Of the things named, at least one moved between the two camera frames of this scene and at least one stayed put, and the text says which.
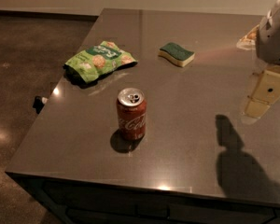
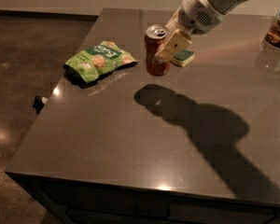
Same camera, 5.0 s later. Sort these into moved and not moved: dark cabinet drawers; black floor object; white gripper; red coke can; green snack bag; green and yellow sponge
Moved: white gripper; red coke can
Not moved: black floor object; dark cabinet drawers; green snack bag; green and yellow sponge
